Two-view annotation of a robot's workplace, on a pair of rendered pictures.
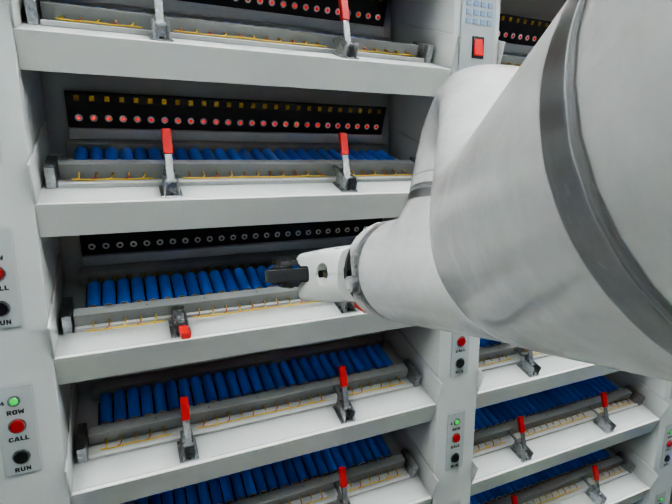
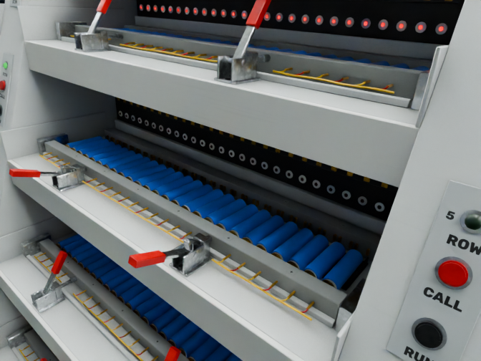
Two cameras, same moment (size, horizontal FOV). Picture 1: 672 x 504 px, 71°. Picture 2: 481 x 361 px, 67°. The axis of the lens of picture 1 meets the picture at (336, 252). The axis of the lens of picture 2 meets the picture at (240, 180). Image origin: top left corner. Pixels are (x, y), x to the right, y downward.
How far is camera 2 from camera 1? 70 cm
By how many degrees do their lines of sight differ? 58
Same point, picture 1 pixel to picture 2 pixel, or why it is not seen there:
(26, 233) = (17, 61)
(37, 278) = (13, 96)
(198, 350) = (61, 209)
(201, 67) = not seen: outside the picture
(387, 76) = not seen: outside the picture
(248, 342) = (87, 229)
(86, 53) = not seen: outside the picture
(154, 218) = (68, 69)
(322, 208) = (184, 97)
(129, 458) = (33, 274)
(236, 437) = (74, 326)
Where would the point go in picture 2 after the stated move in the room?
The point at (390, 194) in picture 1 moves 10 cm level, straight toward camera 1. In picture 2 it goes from (279, 99) to (160, 64)
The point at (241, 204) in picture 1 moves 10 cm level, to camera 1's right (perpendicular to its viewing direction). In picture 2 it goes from (113, 69) to (129, 71)
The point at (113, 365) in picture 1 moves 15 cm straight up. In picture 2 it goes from (27, 186) to (41, 94)
